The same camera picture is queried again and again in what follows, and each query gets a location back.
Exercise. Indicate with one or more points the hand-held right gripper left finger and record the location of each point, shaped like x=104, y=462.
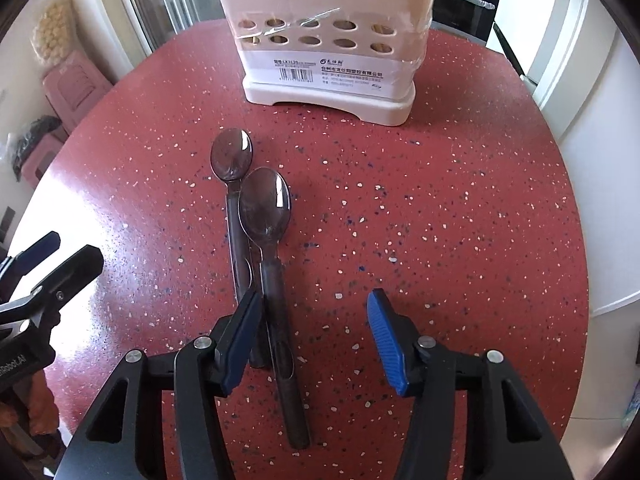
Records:
x=240, y=345

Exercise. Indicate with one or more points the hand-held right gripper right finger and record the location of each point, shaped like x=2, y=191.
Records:
x=387, y=340

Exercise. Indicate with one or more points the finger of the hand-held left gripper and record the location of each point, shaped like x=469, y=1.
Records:
x=75, y=267
x=35, y=252

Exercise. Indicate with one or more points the dark metal spoon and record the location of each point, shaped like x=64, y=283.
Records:
x=231, y=155
x=265, y=210

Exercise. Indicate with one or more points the beige plastic utensil holder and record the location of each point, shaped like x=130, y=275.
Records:
x=325, y=85

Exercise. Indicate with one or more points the pink plastic stool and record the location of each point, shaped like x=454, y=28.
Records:
x=75, y=90
x=42, y=157

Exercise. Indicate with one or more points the black plastic bag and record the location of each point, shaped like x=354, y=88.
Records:
x=32, y=132

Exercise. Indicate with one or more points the bag of beige balls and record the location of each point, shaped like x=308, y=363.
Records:
x=52, y=30

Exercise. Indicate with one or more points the black built-in oven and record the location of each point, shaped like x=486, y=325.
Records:
x=465, y=10

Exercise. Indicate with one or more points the white refrigerator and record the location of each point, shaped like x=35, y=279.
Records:
x=540, y=20

